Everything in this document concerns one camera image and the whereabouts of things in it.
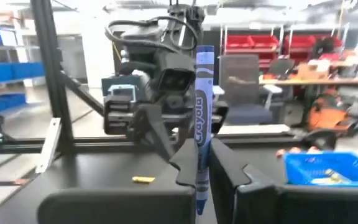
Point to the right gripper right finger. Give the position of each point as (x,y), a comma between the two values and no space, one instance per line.
(291,208)

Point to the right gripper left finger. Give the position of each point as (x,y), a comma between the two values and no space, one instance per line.
(110,208)

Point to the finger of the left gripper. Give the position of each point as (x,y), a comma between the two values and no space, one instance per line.
(120,115)
(220,115)

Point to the blue crayon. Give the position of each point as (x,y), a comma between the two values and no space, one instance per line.
(204,93)

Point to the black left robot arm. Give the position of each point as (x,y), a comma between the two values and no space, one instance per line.
(138,40)

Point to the black office chair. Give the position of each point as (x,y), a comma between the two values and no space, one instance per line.
(238,81)

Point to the blue plastic basket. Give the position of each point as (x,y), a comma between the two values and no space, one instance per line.
(303,168)

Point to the short yellow crayon stub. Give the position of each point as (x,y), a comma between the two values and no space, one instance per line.
(143,179)

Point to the white square column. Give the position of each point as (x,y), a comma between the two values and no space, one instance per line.
(99,53)

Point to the red storage bin shelf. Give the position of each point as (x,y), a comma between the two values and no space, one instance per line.
(259,42)

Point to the orange vacuum cleaner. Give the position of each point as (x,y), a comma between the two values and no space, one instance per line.
(328,115)

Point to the wooden desk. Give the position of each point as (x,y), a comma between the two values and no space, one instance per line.
(322,81)

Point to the blue storage bins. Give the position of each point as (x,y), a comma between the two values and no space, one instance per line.
(11,71)
(8,102)

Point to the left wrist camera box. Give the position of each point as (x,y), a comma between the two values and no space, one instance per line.
(176,79)

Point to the silver metal bracket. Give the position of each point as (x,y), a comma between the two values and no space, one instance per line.
(50,143)

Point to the black aluminium table frame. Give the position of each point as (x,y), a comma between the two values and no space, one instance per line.
(51,62)

